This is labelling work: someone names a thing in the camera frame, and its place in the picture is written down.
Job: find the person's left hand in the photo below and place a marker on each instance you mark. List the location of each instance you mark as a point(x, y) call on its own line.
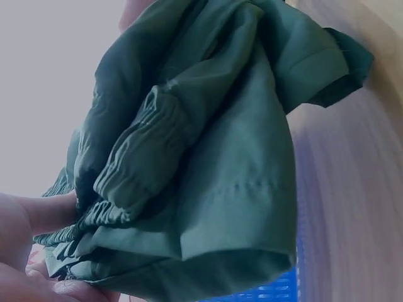
point(15, 245)

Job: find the green fabric garment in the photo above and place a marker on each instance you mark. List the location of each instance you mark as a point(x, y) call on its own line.
point(201, 151)

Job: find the blue slotted plastic basket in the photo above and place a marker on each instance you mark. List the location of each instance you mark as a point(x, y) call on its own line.
point(270, 289)

